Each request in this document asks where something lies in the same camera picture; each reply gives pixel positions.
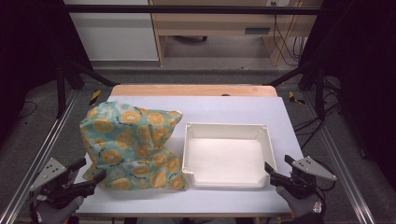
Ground aluminium rail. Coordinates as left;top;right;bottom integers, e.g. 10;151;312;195
0;89;79;224
302;91;377;224

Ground light wooden desk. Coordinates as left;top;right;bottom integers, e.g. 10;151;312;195
148;0;323;67

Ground thin black floor cable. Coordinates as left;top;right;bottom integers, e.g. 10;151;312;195
17;100;38;119

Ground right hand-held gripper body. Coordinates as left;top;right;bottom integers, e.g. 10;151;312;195
270;155;338;200

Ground black metal stand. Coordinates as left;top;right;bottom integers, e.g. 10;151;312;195
263;61;327;121
56;58;120;119

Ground white cabinet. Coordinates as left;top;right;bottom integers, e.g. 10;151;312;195
63;0;160;62

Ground orange print fabric bag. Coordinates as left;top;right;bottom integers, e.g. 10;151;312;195
79;100;189;191

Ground person's right hand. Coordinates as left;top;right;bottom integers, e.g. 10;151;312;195
275;185;323;220

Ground black curtain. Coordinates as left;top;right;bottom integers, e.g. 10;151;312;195
300;0;396;190
0;0;93;141

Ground white plastic tray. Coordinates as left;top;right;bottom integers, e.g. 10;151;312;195
181;121;278;189

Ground person's left hand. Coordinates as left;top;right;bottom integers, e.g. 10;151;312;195
30;194;86;224

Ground black hanging cables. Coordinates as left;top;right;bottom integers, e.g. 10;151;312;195
272;1;308;67

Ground grey desk label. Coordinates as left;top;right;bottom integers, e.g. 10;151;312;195
244;26;272;35

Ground black floor cables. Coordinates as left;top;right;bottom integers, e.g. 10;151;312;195
292;76;343;151

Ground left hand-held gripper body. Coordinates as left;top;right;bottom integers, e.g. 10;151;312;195
29;157;95;210

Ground black horizontal frame bar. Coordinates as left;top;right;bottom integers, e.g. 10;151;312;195
62;4;322;16

